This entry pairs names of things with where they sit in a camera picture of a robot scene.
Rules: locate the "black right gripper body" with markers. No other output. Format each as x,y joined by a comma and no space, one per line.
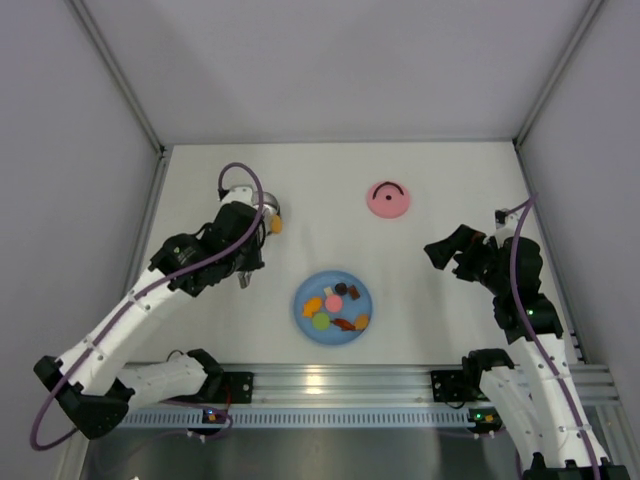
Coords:
467,257

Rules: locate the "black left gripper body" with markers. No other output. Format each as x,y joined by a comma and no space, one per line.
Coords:
251,261

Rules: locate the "tan round cracker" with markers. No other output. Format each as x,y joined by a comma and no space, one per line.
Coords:
276,225

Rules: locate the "brown square chocolate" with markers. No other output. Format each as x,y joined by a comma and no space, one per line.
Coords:
353,292

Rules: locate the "dark round chocolate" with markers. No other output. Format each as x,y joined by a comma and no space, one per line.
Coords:
341,288

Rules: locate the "orange fish cookie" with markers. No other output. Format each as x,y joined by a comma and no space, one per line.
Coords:
312,306

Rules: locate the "pink sandwich cookie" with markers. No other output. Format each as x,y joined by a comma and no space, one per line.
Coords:
333,303

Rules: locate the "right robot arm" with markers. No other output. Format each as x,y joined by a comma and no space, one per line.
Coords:
529,383

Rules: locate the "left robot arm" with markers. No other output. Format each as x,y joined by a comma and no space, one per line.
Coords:
93,383

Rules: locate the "pink round lid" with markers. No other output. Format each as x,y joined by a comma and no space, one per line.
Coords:
388,200

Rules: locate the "yellow swirl cookie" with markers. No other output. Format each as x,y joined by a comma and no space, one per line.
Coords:
361,322

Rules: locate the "red chicken wing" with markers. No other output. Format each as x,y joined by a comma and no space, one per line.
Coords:
344,324

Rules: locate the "green sandwich cookie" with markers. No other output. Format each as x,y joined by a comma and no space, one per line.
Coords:
321,321

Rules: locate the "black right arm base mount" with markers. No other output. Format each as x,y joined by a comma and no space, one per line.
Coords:
453,388

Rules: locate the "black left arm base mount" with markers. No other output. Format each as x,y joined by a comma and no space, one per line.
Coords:
235,387

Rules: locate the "aluminium frame rail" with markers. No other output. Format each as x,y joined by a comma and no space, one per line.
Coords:
301,386

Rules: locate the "white slotted cable duct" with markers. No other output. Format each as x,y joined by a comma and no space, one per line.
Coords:
255,418

